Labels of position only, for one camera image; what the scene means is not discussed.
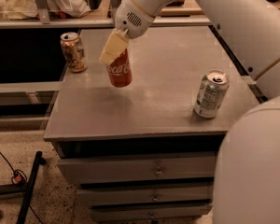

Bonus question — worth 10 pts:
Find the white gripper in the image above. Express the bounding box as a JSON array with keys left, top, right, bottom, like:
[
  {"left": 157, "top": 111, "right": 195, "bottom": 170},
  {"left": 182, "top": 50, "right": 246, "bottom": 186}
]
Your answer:
[{"left": 100, "top": 0, "right": 154, "bottom": 66}]

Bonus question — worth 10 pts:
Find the red coke can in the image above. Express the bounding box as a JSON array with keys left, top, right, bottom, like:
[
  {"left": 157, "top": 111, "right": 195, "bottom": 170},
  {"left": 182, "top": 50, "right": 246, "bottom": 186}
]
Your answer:
[{"left": 107, "top": 50, "right": 133, "bottom": 88}]

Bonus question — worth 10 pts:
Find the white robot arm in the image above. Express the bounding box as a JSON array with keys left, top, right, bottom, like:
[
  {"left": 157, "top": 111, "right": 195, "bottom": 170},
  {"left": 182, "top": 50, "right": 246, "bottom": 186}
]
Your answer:
[{"left": 101, "top": 0, "right": 280, "bottom": 224}]

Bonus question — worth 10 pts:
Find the orange patterned can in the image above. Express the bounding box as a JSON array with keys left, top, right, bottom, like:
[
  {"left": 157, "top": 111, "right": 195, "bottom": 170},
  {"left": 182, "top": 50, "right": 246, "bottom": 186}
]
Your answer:
[{"left": 60, "top": 32, "right": 87, "bottom": 73}]

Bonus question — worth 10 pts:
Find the white green soda can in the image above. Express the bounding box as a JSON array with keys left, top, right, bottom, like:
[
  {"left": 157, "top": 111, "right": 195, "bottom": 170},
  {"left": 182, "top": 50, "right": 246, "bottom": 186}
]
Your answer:
[{"left": 194, "top": 70, "right": 230, "bottom": 119}]

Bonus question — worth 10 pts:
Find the white cloth bag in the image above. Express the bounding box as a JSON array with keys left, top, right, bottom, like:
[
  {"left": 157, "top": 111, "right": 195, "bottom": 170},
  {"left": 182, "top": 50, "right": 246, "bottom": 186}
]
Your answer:
[{"left": 0, "top": 0, "right": 91, "bottom": 20}]

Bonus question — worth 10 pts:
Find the grey drawer cabinet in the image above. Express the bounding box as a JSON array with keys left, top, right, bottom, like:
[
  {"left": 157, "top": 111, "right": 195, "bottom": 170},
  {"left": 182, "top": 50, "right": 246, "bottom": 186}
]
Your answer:
[{"left": 44, "top": 26, "right": 257, "bottom": 211}]

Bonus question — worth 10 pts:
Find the top drawer with knob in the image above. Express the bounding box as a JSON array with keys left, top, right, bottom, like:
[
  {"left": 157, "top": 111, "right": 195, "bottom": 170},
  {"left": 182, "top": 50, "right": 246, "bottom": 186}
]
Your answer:
[{"left": 58, "top": 152, "right": 216, "bottom": 184}]

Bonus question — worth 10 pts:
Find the drawer with knob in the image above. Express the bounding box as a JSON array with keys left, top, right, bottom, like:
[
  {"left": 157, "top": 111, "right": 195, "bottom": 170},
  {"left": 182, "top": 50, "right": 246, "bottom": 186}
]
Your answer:
[
  {"left": 91, "top": 203, "right": 211, "bottom": 222},
  {"left": 58, "top": 152, "right": 216, "bottom": 184},
  {"left": 77, "top": 181, "right": 213, "bottom": 206}
]

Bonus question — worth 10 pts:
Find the black metal stand leg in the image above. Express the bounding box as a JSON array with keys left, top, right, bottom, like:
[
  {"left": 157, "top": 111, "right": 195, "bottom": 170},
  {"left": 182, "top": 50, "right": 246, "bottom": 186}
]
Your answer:
[{"left": 16, "top": 151, "right": 46, "bottom": 224}]

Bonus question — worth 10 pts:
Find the middle drawer with knob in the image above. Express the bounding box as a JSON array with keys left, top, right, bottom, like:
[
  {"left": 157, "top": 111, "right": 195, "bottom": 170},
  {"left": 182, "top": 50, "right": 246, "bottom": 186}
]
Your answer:
[{"left": 77, "top": 181, "right": 213, "bottom": 206}]

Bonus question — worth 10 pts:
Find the bottom drawer with knob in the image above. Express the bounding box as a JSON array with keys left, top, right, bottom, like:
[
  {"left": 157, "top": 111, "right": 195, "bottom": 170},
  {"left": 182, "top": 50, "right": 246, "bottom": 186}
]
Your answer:
[{"left": 91, "top": 203, "right": 211, "bottom": 222}]

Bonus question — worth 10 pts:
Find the grey metal rail frame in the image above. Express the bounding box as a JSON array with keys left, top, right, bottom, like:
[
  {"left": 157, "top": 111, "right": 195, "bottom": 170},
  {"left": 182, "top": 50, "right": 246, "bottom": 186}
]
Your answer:
[{"left": 0, "top": 0, "right": 210, "bottom": 28}]

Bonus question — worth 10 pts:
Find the black cable with orange clip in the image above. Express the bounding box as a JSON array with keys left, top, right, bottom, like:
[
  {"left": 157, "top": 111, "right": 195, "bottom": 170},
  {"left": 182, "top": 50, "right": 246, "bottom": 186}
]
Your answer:
[{"left": 0, "top": 143, "right": 45, "bottom": 224}]

